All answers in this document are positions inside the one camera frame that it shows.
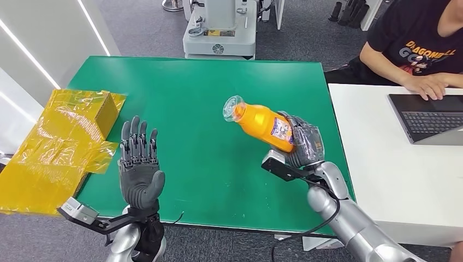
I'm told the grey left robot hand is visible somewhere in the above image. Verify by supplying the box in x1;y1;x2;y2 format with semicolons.
117;115;167;211

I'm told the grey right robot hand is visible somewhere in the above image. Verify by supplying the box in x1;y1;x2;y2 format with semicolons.
278;111;325;170

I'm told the orange plastic bottle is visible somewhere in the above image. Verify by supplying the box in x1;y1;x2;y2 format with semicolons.
222;95;295;153

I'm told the white desk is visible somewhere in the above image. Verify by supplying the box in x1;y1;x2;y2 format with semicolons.
327;83;463;248

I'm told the green table mat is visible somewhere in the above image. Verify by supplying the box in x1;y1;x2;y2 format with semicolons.
68;55;357;236

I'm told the white table foot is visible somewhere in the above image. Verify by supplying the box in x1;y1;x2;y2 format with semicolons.
275;234;345;252

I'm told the yellow film wrapped cardboard box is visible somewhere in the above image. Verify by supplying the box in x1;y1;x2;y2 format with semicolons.
0;88;127;217

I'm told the dark grey laptop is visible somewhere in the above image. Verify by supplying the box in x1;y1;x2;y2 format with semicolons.
387;94;463;145

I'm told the person's hand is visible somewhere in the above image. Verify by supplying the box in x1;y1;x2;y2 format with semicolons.
402;73;450;101

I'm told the white upright panel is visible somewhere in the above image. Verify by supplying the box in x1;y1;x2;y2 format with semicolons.
274;0;286;31

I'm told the black leaning bundle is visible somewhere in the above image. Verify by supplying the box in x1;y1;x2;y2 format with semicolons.
337;0;370;29

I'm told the white cabinet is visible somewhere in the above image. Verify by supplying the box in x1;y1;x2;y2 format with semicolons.
360;0;384;32

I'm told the person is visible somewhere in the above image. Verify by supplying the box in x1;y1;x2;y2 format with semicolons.
323;0;463;101

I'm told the chrome stand base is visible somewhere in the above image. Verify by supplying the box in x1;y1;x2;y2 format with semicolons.
162;0;184;13

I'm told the person's knee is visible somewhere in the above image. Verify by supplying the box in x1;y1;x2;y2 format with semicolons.
448;241;463;262

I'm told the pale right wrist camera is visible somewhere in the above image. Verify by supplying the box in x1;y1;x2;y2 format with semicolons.
261;149;295;182

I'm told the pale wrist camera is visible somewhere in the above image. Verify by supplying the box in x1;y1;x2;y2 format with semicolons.
57;196;100;224
261;149;295;182

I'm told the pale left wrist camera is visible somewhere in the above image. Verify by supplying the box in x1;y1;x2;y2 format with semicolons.
57;196;100;224

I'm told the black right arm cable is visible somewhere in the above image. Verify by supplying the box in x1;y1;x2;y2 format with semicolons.
270;178;341;262

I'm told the slim black post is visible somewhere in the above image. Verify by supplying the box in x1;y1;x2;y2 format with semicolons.
328;1;343;22

